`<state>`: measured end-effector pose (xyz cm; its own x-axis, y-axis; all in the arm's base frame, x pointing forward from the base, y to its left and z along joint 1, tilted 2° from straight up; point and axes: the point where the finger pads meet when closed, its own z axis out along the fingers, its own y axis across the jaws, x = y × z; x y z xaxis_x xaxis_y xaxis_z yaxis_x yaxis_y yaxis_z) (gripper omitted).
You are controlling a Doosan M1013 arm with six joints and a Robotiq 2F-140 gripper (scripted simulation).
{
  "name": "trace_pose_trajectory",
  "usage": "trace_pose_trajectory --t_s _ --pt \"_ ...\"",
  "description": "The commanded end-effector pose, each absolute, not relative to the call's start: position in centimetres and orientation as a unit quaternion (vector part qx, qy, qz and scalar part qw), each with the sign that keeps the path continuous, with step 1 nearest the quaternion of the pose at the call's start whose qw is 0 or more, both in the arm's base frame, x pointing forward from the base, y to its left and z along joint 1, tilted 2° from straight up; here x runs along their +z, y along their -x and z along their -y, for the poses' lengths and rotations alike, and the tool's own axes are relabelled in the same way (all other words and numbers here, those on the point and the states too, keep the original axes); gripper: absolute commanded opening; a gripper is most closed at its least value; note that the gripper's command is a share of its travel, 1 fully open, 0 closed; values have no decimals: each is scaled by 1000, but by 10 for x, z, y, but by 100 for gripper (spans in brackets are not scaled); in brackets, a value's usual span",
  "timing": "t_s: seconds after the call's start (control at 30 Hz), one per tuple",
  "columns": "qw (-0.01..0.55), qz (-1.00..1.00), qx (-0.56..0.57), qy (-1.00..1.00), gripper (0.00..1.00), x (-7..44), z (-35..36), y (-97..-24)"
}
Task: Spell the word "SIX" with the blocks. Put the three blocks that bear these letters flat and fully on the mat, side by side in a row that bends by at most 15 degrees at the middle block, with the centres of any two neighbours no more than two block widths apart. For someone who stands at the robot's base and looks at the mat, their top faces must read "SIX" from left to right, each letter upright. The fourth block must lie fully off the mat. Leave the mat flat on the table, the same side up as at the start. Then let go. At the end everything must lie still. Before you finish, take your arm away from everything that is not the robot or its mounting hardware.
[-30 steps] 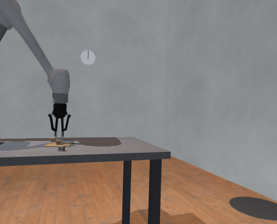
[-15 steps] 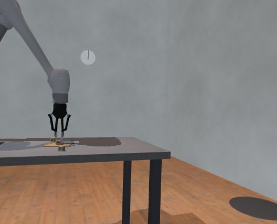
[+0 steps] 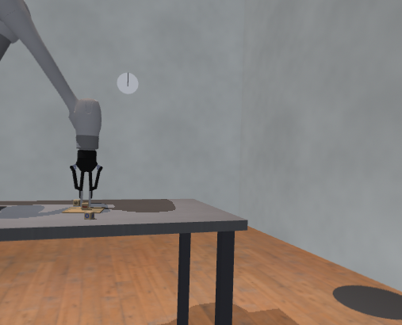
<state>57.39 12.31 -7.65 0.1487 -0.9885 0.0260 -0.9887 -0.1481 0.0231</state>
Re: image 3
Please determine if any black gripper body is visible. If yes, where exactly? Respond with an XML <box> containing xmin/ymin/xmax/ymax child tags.
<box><xmin>76</xmin><ymin>150</ymin><xmax>98</xmax><ymax>172</ymax></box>

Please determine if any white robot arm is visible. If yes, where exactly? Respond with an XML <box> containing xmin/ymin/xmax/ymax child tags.
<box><xmin>0</xmin><ymin>0</ymin><xmax>101</xmax><ymax>151</ymax></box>

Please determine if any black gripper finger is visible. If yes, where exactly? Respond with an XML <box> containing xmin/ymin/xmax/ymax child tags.
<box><xmin>70</xmin><ymin>164</ymin><xmax>85</xmax><ymax>207</ymax></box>
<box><xmin>88</xmin><ymin>164</ymin><xmax>103</xmax><ymax>207</ymax></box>

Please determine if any peach flat mat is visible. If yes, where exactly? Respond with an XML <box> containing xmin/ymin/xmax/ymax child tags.
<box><xmin>62</xmin><ymin>207</ymin><xmax>105</xmax><ymax>213</ymax></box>

